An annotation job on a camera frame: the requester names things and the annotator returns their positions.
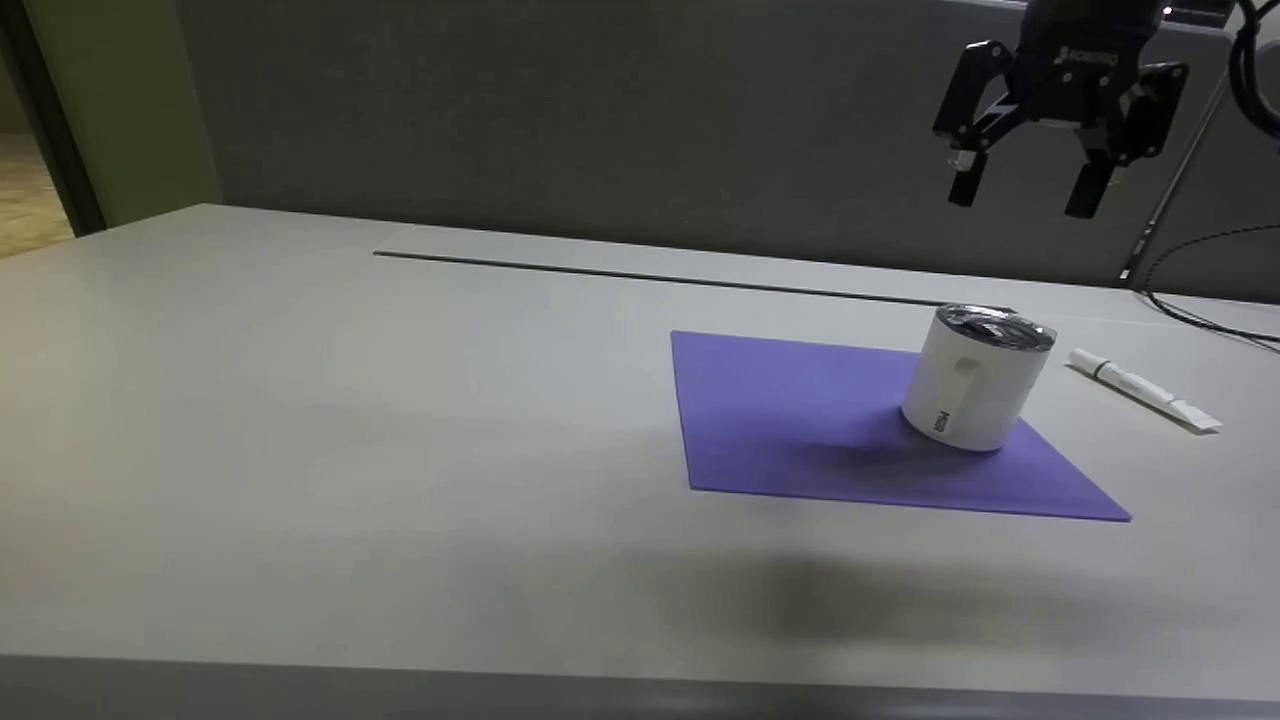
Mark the dark door frame post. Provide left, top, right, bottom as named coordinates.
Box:
left=0, top=0, right=110, bottom=240

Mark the purple square mat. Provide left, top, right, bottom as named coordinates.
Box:
left=669, top=328, right=1136, bottom=529

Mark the white marker pen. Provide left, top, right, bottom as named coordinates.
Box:
left=1064, top=346, right=1226, bottom=439

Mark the clear cup lid black slider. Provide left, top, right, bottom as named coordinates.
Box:
left=933, top=301, right=1061, bottom=359

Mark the narrow grey partition panel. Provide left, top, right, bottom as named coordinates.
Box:
left=1130, top=46, right=1280, bottom=303

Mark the white cup with handle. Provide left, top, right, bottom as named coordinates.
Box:
left=900, top=301, right=1061, bottom=455

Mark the thin black table cable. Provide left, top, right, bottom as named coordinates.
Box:
left=1116, top=219, right=1280, bottom=352

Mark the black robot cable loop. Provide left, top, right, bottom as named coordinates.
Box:
left=1226, top=0, right=1280, bottom=143

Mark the large grey partition panel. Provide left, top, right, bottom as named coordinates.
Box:
left=175, top=0, right=1240, bottom=292

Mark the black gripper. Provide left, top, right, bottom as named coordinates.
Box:
left=928, top=0, right=1191, bottom=224

